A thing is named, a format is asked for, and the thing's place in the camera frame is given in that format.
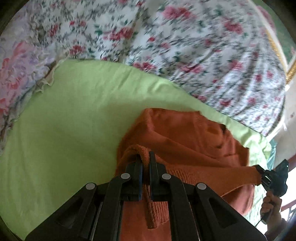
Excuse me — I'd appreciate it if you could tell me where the rust orange knit garment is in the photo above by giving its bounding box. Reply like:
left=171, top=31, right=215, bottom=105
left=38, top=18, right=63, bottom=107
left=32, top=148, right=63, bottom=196
left=115, top=108, right=263, bottom=241

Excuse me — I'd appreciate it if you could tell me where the person's right hand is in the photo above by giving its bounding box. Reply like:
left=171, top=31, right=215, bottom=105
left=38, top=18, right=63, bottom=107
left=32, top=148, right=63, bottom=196
left=260, top=191, right=282, bottom=232

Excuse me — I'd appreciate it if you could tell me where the light green bed sheet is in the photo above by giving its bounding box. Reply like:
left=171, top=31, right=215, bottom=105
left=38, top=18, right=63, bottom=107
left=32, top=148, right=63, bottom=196
left=1, top=60, right=271, bottom=239

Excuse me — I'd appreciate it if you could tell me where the white red floral duvet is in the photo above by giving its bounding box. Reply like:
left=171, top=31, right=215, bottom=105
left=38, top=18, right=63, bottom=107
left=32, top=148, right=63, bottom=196
left=28, top=1, right=286, bottom=136

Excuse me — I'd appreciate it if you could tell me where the gold framed landscape painting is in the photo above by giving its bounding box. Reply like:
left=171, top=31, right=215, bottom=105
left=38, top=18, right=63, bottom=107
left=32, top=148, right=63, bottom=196
left=254, top=1, right=295, bottom=84

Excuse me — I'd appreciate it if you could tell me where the lilac pink floral pillow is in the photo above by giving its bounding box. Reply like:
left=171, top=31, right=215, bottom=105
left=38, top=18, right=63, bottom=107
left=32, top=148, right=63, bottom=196
left=0, top=22, right=58, bottom=156

